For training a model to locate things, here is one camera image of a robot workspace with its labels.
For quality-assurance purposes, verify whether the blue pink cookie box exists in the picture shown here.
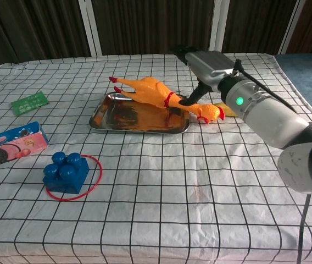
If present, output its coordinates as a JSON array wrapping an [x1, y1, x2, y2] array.
[[0, 121, 49, 173]]

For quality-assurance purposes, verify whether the thin red ring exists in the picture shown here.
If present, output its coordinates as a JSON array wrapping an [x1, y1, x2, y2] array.
[[45, 155, 103, 202]]

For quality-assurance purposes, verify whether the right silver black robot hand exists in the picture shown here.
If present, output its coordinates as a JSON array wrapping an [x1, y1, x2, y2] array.
[[171, 45, 241, 107]]

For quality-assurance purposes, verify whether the rectangular stainless steel tray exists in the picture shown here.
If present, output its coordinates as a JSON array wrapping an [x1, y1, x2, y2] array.
[[89, 92, 190, 135]]

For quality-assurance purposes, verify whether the blue toy building block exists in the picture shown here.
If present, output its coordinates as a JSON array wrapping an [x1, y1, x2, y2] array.
[[42, 151, 90, 195]]

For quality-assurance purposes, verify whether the green snack packet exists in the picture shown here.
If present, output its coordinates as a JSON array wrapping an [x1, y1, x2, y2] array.
[[10, 91, 49, 116]]

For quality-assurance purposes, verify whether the white metal frame post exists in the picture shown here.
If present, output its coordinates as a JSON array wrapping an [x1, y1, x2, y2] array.
[[278, 0, 303, 54], [78, 0, 102, 57], [208, 0, 225, 53]]

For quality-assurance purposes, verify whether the orange rubber chicken toy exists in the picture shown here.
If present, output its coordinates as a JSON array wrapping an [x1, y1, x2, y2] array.
[[109, 76, 226, 125]]

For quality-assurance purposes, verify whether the white black grid tablecloth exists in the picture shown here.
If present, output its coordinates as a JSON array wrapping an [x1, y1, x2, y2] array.
[[0, 53, 312, 264]]

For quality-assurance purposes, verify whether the grey hanging arm cable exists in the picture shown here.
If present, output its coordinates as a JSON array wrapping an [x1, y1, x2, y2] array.
[[296, 193, 312, 264]]

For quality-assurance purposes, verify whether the blue grey felt mat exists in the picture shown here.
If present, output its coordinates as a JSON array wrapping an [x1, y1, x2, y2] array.
[[274, 53, 312, 126]]

